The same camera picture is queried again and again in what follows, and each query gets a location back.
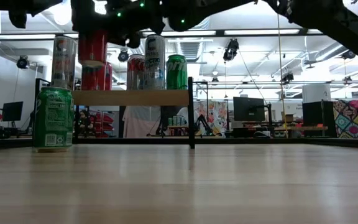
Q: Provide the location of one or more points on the black computer monitor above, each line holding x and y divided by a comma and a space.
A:
12, 111
249, 109

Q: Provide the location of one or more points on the black aluminium table frame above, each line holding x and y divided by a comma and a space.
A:
259, 141

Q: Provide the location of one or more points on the wooden shelf board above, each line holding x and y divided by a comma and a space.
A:
129, 97

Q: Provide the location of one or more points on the red storage bin rack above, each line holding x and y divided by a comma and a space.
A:
104, 123

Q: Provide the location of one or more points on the black ceiling fixture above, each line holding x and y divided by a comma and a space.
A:
287, 77
22, 62
349, 54
123, 56

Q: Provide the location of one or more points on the black hanging camera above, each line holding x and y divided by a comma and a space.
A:
231, 49

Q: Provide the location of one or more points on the green Sprite can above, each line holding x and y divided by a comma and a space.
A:
176, 73
53, 118

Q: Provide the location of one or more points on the white Celsius can black lid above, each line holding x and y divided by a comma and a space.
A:
63, 62

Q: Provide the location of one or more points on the red Fanta can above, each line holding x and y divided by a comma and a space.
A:
92, 48
109, 76
89, 79

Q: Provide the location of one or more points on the wooden shelf with black frame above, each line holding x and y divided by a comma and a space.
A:
191, 118

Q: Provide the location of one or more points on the cardboard box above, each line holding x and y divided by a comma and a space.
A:
288, 117

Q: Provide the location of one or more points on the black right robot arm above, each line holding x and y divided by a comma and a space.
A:
337, 25

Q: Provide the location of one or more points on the floral patterned cloth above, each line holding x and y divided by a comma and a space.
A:
217, 115

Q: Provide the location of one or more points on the small bottle shelf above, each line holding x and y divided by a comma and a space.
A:
176, 123

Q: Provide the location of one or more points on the black cabinet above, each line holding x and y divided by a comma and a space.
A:
319, 119

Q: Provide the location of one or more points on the pink silver can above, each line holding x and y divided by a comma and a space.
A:
134, 73

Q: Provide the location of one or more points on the wooden desk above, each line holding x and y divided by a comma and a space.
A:
300, 128

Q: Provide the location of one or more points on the white box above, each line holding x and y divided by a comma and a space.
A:
315, 92

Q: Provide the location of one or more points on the black equipment stand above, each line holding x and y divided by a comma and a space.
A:
166, 113

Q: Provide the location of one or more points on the colourful patchwork quilt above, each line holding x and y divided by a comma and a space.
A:
356, 119

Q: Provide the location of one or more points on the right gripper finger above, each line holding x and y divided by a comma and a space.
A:
79, 18
126, 39

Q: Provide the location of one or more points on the white Celsius Arctic Vibe can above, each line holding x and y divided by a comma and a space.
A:
154, 62

